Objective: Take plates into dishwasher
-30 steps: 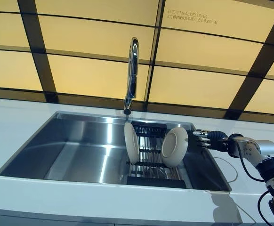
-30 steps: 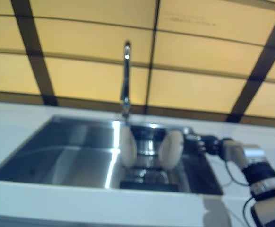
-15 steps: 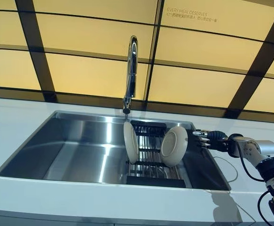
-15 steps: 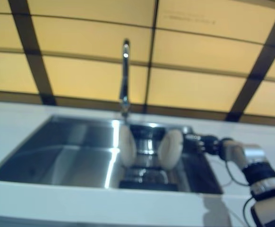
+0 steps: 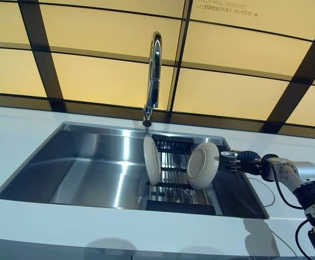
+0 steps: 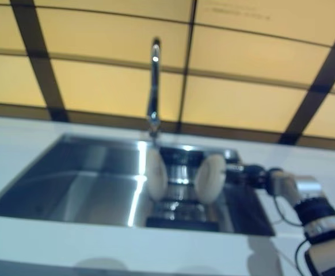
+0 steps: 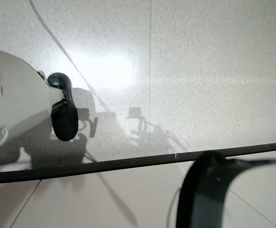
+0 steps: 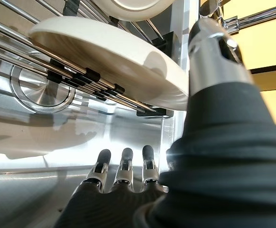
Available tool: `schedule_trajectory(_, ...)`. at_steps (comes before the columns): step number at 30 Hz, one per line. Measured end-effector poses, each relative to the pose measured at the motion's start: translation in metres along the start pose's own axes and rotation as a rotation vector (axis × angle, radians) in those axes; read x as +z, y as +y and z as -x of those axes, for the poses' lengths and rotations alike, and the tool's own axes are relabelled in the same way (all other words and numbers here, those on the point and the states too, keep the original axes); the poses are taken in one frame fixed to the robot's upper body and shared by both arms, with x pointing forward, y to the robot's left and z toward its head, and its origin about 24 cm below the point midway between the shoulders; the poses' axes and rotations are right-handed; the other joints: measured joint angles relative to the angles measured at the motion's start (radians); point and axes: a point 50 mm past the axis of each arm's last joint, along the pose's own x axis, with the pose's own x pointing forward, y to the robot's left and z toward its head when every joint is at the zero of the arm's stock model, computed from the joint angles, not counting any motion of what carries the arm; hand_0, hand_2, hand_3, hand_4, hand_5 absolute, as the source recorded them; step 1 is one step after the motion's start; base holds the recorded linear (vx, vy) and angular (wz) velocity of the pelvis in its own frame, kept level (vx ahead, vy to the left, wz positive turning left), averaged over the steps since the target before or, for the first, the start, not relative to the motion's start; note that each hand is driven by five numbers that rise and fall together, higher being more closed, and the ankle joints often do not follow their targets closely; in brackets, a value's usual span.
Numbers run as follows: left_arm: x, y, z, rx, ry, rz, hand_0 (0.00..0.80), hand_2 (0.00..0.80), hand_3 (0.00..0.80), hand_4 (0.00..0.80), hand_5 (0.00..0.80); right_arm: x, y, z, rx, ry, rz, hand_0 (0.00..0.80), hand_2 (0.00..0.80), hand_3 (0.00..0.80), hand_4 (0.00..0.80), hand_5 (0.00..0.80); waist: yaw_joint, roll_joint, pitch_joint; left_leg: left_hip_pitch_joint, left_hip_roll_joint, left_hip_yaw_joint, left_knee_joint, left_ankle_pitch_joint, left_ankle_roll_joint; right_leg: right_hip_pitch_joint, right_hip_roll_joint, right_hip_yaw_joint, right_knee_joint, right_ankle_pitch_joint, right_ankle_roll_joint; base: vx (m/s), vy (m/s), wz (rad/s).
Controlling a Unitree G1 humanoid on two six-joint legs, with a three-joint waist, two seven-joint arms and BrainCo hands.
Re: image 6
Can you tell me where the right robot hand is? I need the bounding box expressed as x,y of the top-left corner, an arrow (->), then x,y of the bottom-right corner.
224,163 -> 299,198

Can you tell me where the cream ceramic plate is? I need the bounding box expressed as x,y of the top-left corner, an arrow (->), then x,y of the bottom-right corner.
145,147 -> 169,201
195,154 -> 227,205

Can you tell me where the black dish drying rack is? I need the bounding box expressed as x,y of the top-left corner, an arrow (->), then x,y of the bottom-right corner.
145,145 -> 241,231

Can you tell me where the chrome kitchen faucet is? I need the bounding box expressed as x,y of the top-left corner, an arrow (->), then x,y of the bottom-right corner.
146,37 -> 163,145

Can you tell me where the stainless steel sink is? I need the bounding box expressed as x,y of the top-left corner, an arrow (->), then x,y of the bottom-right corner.
0,133 -> 276,237

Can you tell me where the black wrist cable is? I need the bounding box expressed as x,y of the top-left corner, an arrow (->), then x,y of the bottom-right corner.
272,194 -> 311,276

